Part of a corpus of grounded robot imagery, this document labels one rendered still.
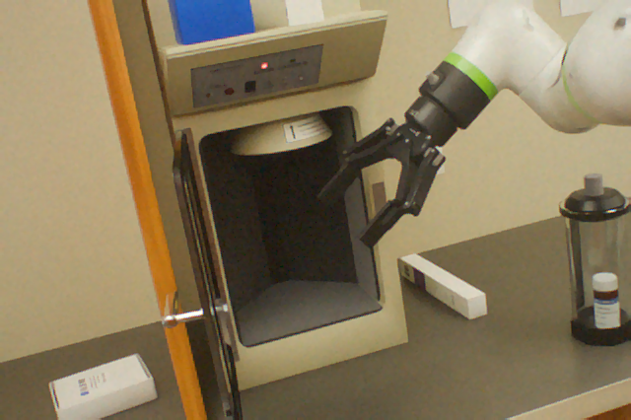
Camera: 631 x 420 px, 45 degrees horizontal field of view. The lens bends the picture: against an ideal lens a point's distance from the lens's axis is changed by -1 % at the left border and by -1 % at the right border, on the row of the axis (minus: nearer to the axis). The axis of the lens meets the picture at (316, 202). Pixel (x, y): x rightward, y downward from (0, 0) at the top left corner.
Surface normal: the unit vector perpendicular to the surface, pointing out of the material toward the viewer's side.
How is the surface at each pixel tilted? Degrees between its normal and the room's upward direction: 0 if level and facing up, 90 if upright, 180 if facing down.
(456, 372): 0
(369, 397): 0
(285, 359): 90
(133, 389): 90
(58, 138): 90
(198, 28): 90
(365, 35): 135
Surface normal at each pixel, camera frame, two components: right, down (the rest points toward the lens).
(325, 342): 0.28, 0.22
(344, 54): 0.31, 0.82
